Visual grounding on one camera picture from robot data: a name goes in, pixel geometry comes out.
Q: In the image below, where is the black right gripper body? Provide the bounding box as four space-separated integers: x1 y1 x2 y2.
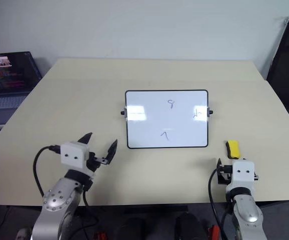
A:
217 164 261 186

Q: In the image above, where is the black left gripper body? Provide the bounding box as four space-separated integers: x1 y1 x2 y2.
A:
85 151 102 174

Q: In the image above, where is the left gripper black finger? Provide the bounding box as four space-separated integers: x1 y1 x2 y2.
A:
77 132 94 146
96 139 119 167

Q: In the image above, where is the yellow and black eraser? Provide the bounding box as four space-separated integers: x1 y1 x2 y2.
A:
224 140 242 160

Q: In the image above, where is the small red object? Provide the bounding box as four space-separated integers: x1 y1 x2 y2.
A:
207 224 221 240

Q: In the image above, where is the black-framed whiteboard with scribbles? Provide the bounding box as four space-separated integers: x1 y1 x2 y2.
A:
120 89 214 150

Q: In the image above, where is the open blue laptop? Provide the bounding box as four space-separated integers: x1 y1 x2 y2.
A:
0 51 43 130

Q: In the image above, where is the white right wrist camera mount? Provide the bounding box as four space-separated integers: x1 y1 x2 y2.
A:
230 160 257 191

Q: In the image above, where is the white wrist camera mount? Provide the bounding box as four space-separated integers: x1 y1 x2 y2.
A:
230 160 257 191
60 141 97 180

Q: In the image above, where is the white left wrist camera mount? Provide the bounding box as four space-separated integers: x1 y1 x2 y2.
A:
60 141 97 180

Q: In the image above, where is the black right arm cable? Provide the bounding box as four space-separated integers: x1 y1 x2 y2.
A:
207 168 230 240

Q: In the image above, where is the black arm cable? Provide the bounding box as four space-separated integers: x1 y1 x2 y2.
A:
32 145 91 208
207 168 230 240

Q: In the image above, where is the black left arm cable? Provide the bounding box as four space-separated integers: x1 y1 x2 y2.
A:
32 145 91 208

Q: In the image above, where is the black table frame bar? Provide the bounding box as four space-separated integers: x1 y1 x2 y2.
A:
123 205 189 214

